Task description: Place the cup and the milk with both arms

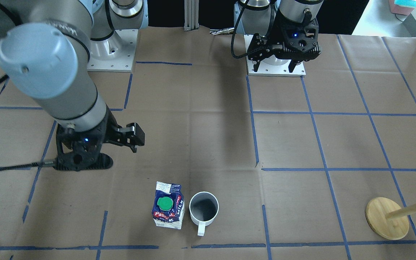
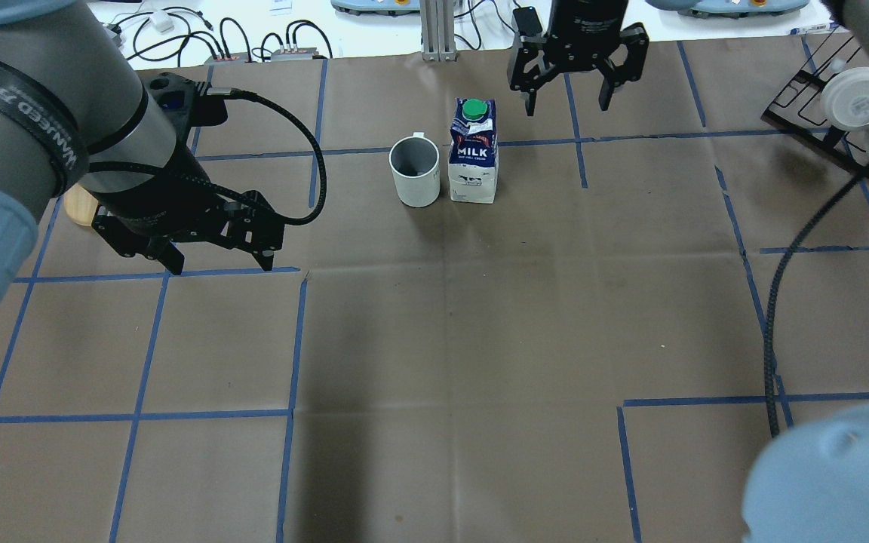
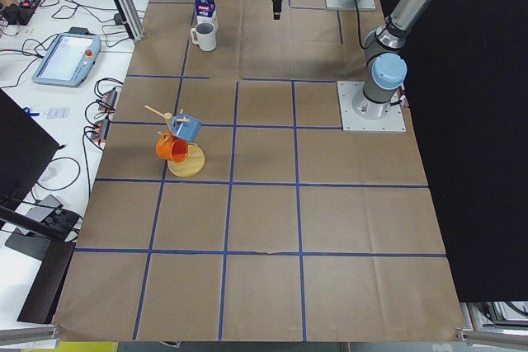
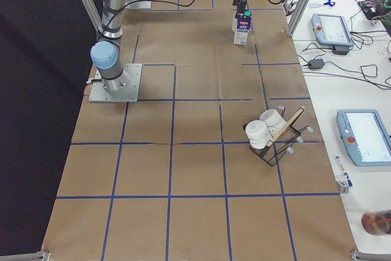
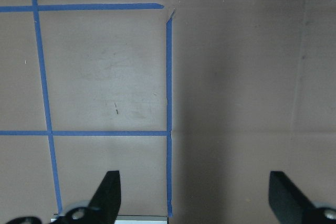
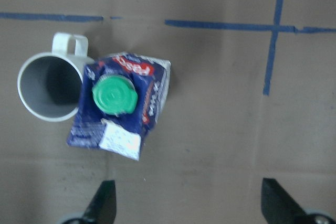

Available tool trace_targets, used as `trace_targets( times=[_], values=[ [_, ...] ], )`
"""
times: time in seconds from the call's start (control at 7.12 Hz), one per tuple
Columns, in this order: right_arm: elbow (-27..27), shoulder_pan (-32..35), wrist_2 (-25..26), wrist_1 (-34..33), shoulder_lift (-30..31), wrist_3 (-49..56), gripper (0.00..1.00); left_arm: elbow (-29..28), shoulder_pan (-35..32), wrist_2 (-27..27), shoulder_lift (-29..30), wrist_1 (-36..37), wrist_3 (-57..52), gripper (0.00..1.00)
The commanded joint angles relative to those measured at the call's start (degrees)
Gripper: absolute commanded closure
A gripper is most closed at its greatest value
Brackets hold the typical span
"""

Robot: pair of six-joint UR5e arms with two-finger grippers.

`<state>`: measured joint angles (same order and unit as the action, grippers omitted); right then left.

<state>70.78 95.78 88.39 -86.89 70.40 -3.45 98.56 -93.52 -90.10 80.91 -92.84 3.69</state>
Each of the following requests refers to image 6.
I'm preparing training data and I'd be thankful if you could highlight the blue white milk carton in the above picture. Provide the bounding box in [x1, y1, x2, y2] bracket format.
[67, 52, 171, 161]

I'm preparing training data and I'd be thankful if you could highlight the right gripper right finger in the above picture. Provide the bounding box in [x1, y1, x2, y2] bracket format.
[261, 178, 311, 223]

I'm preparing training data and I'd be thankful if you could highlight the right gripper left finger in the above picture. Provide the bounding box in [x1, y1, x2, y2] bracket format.
[80, 180, 117, 223]

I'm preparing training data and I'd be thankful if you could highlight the white ceramic mug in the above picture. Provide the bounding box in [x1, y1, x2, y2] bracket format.
[17, 32, 94, 122]

